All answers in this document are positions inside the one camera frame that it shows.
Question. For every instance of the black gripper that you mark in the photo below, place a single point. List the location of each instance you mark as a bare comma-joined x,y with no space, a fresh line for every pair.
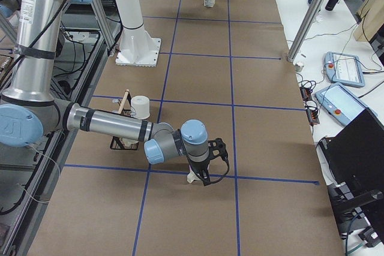
200,167

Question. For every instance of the white mug grey interior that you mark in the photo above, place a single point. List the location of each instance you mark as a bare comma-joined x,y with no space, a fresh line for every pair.
192,177

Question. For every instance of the white mug on rack lower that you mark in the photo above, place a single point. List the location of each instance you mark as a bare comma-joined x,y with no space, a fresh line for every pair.
129,144

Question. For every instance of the white mug on rack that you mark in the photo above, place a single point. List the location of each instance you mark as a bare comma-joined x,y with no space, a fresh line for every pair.
140,107
129,144

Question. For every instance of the white mug on rack upper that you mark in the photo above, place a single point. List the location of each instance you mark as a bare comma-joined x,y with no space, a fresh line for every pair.
140,107

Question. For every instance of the black power strip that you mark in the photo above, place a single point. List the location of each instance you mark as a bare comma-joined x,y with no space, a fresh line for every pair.
311,107

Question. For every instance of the teach pendant near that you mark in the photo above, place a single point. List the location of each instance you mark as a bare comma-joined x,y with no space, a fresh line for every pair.
341,103

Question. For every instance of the teach pendant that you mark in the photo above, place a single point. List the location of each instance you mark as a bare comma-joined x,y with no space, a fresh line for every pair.
341,103
344,68

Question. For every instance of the teach pendant far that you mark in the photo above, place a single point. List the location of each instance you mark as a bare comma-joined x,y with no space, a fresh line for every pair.
344,68

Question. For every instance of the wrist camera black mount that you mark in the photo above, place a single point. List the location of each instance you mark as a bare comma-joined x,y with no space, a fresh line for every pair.
217,148

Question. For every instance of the black wire mug rack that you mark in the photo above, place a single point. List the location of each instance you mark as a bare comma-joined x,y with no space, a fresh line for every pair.
124,110

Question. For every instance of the white camera pole base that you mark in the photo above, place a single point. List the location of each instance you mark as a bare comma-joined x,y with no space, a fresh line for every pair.
136,46

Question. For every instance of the aluminium frame post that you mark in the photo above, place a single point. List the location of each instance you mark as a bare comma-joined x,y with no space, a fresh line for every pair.
304,29

